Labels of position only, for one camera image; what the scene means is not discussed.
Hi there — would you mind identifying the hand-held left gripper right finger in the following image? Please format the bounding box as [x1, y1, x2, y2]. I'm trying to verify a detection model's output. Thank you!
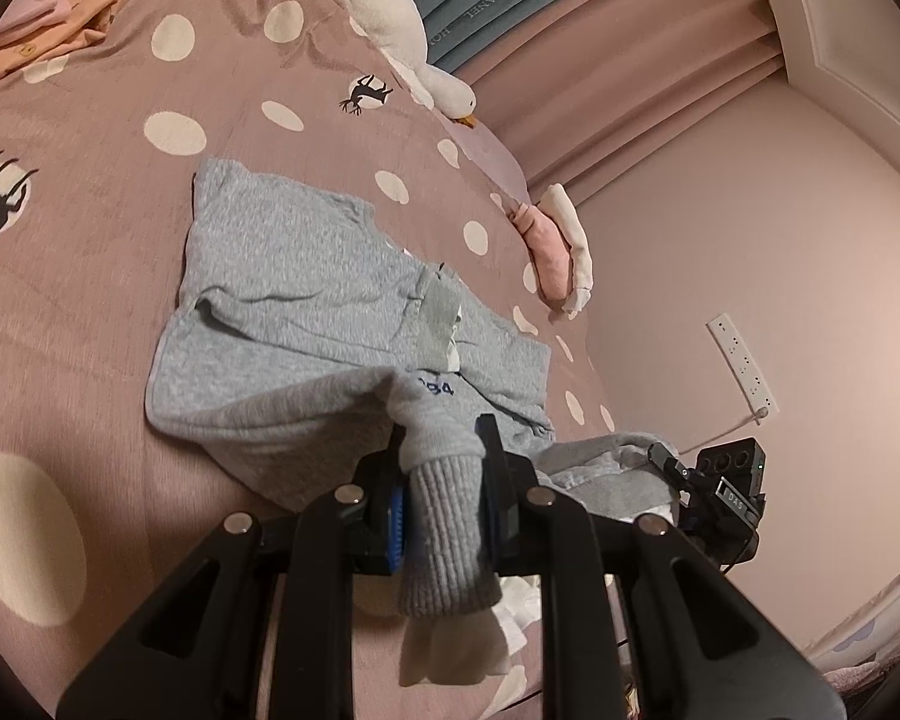
[474, 412, 848, 720]

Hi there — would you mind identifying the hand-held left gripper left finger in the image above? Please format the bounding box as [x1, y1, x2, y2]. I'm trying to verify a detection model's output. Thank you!
[55, 424, 410, 720]

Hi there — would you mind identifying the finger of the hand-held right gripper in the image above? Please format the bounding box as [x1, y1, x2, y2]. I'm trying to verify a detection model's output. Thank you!
[647, 442, 691, 500]

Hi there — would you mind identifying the grey printed sweatshirt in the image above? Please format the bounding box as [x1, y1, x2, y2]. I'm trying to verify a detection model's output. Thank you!
[146, 157, 680, 691]

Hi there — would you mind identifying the pale patterned cloth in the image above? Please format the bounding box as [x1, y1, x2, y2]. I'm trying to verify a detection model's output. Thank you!
[806, 566, 900, 698]

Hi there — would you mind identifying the salmon pink folded garment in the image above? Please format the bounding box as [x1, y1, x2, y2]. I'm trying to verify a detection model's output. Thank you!
[510, 201, 575, 301]

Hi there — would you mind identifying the white folded garment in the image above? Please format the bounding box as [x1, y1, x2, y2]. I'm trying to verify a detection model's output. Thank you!
[536, 184, 595, 316]

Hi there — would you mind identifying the pink curtain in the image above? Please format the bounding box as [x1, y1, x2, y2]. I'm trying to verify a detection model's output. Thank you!
[450, 0, 796, 203]

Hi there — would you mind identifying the pink polka dot bedspread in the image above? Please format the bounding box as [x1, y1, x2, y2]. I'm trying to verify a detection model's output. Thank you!
[0, 0, 631, 720]

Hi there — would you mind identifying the orange folded garment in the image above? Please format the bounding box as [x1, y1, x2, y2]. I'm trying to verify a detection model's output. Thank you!
[0, 0, 125, 83]

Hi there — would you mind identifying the white cable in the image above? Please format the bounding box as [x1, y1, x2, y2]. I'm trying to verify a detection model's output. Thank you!
[675, 405, 770, 451]

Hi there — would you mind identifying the white wall socket strip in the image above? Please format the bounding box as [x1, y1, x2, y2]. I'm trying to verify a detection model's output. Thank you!
[706, 311, 781, 417]

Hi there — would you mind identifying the white door frame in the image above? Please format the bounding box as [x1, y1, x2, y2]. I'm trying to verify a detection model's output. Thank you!
[746, 0, 900, 203]

